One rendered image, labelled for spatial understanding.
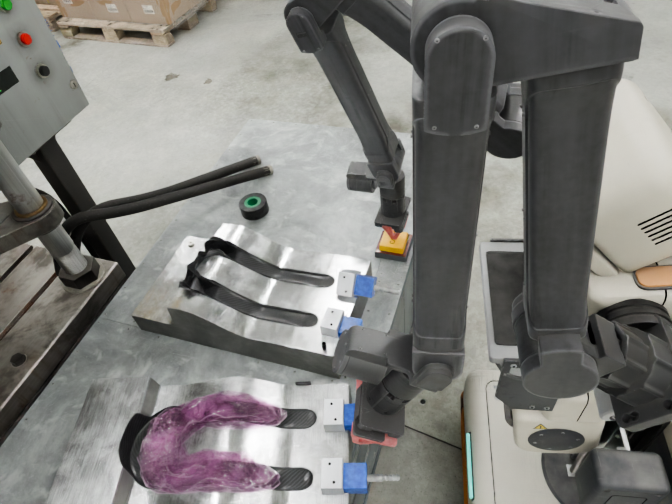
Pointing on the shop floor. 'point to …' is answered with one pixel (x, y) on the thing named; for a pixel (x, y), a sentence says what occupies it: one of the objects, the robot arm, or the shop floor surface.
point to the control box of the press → (46, 116)
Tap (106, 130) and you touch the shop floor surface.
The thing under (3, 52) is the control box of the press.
